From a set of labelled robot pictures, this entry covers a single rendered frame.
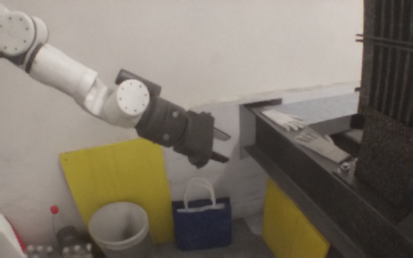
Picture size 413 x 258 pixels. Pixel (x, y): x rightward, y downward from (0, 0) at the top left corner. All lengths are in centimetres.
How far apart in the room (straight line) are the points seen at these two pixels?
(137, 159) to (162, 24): 60
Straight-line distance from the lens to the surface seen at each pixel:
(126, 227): 140
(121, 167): 124
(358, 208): 91
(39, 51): 51
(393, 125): 70
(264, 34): 132
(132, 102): 47
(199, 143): 56
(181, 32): 118
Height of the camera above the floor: 113
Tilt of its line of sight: 25 degrees down
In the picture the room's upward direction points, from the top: 4 degrees counter-clockwise
